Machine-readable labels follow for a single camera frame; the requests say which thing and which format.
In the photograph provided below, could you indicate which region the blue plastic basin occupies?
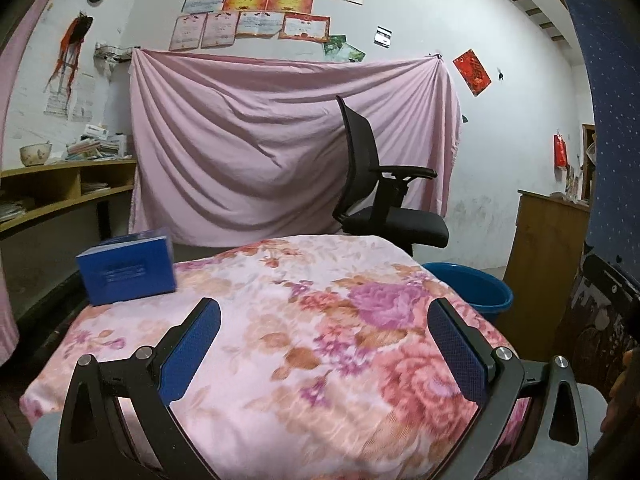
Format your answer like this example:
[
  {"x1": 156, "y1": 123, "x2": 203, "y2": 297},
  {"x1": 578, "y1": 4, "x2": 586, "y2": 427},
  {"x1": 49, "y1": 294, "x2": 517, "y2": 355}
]
[{"x1": 423, "y1": 262, "x2": 514, "y2": 322}]

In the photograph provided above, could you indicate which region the blue cardboard box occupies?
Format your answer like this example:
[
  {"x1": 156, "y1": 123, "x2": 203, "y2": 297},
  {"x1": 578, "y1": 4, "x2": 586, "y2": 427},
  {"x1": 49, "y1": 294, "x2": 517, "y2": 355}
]
[{"x1": 76, "y1": 229, "x2": 177, "y2": 306}]

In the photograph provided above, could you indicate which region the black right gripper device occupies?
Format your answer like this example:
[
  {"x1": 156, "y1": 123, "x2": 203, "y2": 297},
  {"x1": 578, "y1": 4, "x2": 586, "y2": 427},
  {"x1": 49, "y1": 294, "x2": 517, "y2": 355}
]
[{"x1": 582, "y1": 254, "x2": 639, "y2": 323}]

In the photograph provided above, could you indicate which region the wooden cabinet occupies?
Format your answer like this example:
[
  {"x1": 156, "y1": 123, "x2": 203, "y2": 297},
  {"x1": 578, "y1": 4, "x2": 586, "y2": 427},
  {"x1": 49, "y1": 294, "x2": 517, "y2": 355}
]
[{"x1": 497, "y1": 191, "x2": 590, "y2": 361}]

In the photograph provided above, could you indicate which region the floral pink tablecloth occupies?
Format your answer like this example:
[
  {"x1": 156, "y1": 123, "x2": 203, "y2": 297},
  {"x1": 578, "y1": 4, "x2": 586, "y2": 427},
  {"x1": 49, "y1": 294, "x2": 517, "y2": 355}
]
[{"x1": 20, "y1": 235, "x2": 506, "y2": 479}]

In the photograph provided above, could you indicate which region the wooden shelf desk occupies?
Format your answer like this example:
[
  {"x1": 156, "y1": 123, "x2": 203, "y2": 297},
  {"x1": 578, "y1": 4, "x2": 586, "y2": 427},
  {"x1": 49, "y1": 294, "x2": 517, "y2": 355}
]
[{"x1": 1, "y1": 158, "x2": 136, "y2": 318}]

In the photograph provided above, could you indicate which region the red hanging ornament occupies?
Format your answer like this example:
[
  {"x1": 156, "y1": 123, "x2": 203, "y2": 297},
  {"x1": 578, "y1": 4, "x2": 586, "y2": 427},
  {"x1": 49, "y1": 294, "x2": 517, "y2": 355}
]
[{"x1": 553, "y1": 133, "x2": 568, "y2": 168}]

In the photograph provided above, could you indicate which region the stack of books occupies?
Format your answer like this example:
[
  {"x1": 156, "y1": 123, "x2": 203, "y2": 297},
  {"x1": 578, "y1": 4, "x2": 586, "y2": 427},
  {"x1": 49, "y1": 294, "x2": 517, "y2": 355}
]
[{"x1": 64, "y1": 125, "x2": 128, "y2": 160}]

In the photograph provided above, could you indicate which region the black office chair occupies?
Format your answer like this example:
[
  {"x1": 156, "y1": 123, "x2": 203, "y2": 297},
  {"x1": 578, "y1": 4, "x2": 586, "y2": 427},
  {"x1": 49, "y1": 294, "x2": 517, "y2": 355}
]
[{"x1": 333, "y1": 96, "x2": 449, "y2": 255}]

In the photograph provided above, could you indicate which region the ceramic bowl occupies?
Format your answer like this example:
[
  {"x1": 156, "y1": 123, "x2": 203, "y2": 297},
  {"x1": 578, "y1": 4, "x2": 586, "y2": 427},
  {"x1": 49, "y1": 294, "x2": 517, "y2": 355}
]
[{"x1": 20, "y1": 142, "x2": 52, "y2": 167}]

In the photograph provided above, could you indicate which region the pink hanging sheet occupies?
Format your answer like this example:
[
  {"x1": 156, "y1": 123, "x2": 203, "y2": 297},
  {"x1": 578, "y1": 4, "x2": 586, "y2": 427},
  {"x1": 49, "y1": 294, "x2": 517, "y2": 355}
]
[{"x1": 129, "y1": 50, "x2": 462, "y2": 247}]

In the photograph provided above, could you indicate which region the blue patterned cloth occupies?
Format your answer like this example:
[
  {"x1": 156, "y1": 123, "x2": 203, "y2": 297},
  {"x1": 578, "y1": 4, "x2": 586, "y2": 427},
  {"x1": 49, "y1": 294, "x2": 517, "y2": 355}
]
[{"x1": 565, "y1": 0, "x2": 639, "y2": 278}]

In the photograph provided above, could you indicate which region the red paper wall decoration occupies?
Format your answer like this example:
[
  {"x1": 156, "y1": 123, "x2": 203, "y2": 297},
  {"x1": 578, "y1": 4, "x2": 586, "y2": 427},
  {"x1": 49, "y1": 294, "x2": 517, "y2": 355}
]
[{"x1": 452, "y1": 49, "x2": 491, "y2": 96}]

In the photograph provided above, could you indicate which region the red tassel wall hanging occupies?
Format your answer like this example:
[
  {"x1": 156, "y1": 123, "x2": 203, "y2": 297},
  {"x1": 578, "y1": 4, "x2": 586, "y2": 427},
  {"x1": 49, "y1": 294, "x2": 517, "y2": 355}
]
[{"x1": 48, "y1": 12, "x2": 93, "y2": 96}]

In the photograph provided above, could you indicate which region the wall certificates cluster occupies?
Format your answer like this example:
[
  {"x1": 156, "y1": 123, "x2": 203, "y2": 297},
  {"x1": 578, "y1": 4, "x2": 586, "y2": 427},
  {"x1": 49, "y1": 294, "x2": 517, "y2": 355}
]
[{"x1": 169, "y1": 0, "x2": 366, "y2": 63}]

